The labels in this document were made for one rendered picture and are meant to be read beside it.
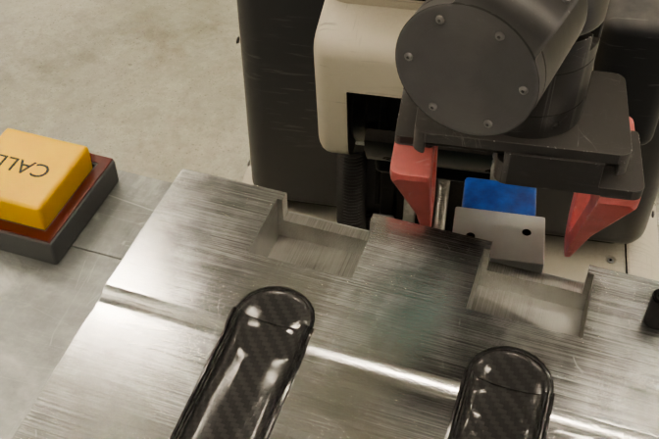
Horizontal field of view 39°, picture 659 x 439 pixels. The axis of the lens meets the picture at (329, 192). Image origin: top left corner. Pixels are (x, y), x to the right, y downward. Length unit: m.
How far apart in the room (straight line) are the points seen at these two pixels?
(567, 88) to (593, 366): 0.12
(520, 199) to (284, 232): 0.15
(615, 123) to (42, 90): 1.72
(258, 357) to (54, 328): 0.17
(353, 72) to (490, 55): 0.43
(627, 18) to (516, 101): 0.55
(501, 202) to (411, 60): 0.21
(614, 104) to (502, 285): 0.11
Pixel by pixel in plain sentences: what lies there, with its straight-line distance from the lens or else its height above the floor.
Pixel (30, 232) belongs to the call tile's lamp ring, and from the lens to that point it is 0.59.
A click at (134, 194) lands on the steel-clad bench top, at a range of 0.63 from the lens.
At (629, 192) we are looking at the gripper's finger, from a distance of 0.47.
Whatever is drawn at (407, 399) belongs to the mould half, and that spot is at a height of 0.89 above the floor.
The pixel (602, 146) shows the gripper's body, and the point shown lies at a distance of 0.46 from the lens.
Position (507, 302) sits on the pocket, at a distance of 0.48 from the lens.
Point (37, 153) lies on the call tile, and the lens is 0.61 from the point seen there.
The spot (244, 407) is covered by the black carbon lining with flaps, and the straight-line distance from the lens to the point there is 0.41.
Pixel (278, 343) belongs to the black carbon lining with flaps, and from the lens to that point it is 0.43.
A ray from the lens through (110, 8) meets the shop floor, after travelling 2.31.
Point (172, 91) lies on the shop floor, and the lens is 2.02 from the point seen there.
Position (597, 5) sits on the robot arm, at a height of 1.01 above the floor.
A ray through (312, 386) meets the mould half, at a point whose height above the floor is 0.89.
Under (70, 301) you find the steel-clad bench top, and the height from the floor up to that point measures 0.80.
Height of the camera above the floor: 1.23
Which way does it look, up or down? 44 degrees down
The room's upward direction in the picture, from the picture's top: straight up
